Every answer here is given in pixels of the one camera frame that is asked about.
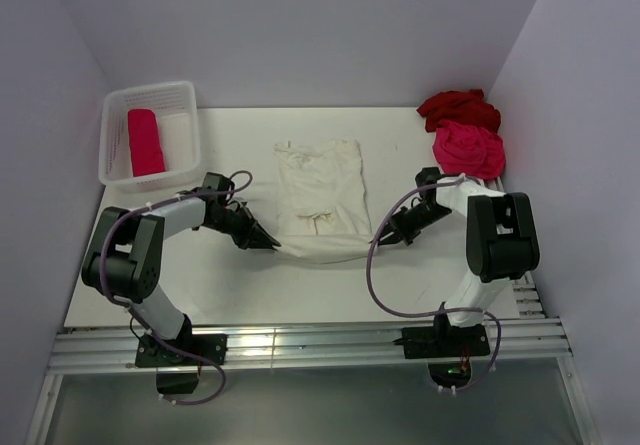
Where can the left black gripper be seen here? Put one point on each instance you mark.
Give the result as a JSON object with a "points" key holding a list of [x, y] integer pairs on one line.
{"points": [[252, 234]]}

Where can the white t shirt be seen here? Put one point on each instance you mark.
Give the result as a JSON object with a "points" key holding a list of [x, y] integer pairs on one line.
{"points": [[322, 216]]}

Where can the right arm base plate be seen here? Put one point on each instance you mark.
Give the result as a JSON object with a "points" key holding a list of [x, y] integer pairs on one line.
{"points": [[435, 342]]}

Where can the dark red t shirt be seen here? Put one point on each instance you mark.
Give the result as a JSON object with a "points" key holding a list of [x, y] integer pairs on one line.
{"points": [[463, 107]]}

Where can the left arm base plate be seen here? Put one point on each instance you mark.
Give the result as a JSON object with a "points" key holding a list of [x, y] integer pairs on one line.
{"points": [[179, 367]]}

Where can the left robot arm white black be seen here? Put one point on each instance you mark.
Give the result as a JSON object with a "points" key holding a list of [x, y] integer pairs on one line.
{"points": [[123, 259]]}

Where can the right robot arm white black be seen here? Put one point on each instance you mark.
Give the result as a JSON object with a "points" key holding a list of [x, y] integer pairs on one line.
{"points": [[501, 243]]}

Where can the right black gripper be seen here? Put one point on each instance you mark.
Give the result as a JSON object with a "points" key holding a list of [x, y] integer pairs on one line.
{"points": [[401, 231]]}

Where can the rolled pink t shirt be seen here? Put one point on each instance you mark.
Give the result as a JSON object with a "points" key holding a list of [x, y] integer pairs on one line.
{"points": [[146, 154]]}

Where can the aluminium rail frame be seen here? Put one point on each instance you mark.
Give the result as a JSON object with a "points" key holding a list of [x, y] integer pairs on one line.
{"points": [[310, 359]]}

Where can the white plastic basket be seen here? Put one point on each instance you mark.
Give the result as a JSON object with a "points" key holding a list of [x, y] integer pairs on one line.
{"points": [[174, 104]]}

